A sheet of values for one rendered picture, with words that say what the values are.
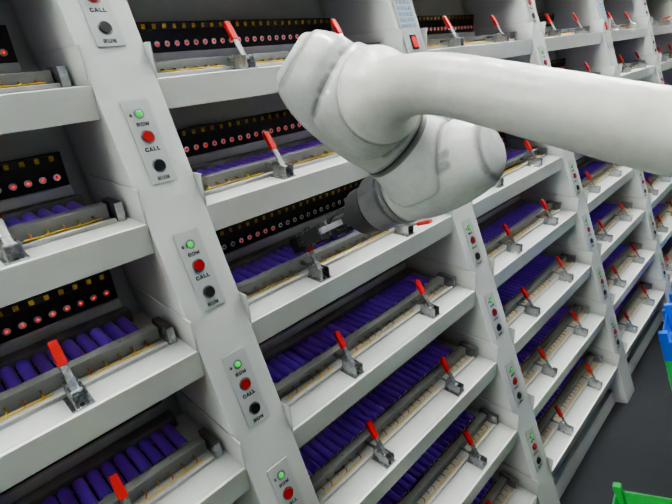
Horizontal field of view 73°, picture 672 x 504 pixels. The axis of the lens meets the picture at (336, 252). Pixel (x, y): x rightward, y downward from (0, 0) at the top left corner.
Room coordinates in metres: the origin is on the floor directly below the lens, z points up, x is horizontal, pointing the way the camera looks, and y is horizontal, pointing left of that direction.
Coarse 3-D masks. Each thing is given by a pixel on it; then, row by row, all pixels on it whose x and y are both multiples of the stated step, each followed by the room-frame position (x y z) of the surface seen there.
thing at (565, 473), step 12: (612, 396) 1.58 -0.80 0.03; (600, 408) 1.51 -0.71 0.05; (600, 420) 1.49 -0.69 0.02; (588, 432) 1.42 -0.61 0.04; (576, 444) 1.38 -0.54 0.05; (588, 444) 1.40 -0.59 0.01; (576, 456) 1.34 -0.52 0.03; (564, 468) 1.29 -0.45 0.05; (576, 468) 1.33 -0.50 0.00; (564, 480) 1.27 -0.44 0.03
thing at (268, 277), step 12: (336, 240) 0.96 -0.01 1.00; (348, 240) 0.97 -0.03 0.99; (360, 240) 0.99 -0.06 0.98; (324, 252) 0.92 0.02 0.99; (336, 252) 0.95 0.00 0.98; (288, 264) 0.87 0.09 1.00; (300, 264) 0.89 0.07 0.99; (264, 276) 0.83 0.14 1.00; (276, 276) 0.85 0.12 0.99; (240, 288) 0.80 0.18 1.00; (252, 288) 0.82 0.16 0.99
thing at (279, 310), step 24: (264, 240) 0.96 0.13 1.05; (384, 240) 1.00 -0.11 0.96; (408, 240) 0.99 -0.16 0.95; (432, 240) 1.06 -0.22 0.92; (336, 264) 0.90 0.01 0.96; (360, 264) 0.89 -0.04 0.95; (384, 264) 0.95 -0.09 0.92; (264, 288) 0.83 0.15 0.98; (288, 288) 0.82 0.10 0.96; (312, 288) 0.82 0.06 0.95; (336, 288) 0.85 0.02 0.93; (264, 312) 0.75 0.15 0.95; (288, 312) 0.78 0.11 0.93; (312, 312) 0.82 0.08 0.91; (264, 336) 0.75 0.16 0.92
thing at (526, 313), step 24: (528, 264) 1.57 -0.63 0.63; (552, 264) 1.54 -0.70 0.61; (576, 264) 1.57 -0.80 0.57; (504, 288) 1.43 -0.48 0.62; (528, 288) 1.40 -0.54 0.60; (552, 288) 1.43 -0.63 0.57; (576, 288) 1.48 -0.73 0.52; (504, 312) 1.28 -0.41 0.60; (528, 312) 1.30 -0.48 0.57; (552, 312) 1.35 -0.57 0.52; (528, 336) 1.24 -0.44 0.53
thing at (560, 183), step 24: (480, 0) 1.66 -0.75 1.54; (504, 0) 1.60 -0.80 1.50; (480, 24) 1.67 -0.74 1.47; (504, 24) 1.61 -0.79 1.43; (576, 168) 1.61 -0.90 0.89; (552, 192) 1.61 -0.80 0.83; (576, 240) 1.58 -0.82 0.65; (600, 264) 1.60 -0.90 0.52; (600, 288) 1.57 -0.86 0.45; (600, 336) 1.58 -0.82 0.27; (624, 360) 1.60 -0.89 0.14; (624, 384) 1.57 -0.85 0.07
